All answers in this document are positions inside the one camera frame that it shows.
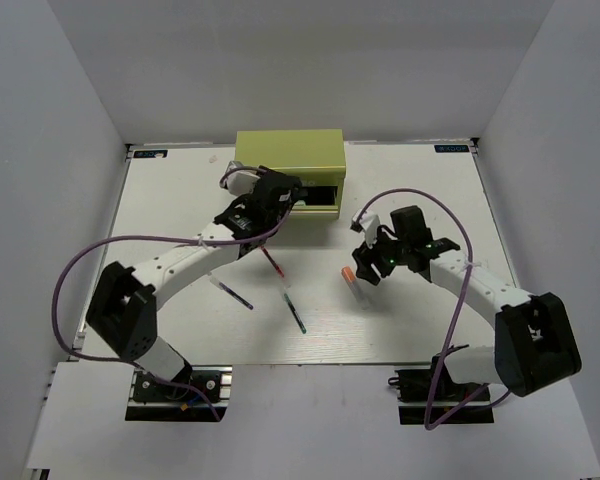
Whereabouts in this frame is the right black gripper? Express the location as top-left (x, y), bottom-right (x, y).
top-left (353, 224), bottom-right (410, 286)

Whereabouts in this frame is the orange highlighter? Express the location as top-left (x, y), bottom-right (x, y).
top-left (341, 266), bottom-right (369, 309)

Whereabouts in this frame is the green chest drawer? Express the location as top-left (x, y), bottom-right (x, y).
top-left (290, 186), bottom-right (340, 220)

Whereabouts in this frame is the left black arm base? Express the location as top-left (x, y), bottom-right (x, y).
top-left (125, 366), bottom-right (233, 423)

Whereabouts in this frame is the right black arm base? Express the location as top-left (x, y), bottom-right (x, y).
top-left (387, 355), bottom-right (494, 426)

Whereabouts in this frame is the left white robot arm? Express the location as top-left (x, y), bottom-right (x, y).
top-left (86, 167), bottom-right (306, 399)

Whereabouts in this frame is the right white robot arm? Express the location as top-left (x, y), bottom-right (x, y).
top-left (351, 206), bottom-right (582, 399)

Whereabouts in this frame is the green metal tool chest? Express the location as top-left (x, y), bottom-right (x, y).
top-left (234, 129), bottom-right (346, 211)

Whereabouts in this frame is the red gel pen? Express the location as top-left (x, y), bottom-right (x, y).
top-left (260, 246), bottom-right (290, 288)

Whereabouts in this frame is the green gel pen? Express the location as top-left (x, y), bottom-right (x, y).
top-left (281, 287), bottom-right (307, 335)

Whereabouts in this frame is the purple gel pen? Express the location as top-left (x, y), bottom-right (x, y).
top-left (209, 275), bottom-right (254, 310)

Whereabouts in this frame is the right blue corner label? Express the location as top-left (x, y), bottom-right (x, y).
top-left (434, 144), bottom-right (470, 153)

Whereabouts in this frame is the blue corner label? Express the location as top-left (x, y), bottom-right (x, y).
top-left (133, 149), bottom-right (168, 159)
top-left (434, 144), bottom-right (470, 153)

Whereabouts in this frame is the left blue corner label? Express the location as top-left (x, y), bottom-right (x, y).
top-left (133, 149), bottom-right (168, 159)

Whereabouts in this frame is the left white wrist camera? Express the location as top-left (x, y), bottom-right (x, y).
top-left (219, 161), bottom-right (264, 197)

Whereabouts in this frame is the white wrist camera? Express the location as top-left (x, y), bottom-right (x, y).
top-left (219, 161), bottom-right (264, 197)
top-left (350, 210), bottom-right (380, 248)

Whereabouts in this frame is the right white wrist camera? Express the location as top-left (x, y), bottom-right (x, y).
top-left (350, 210), bottom-right (380, 248)

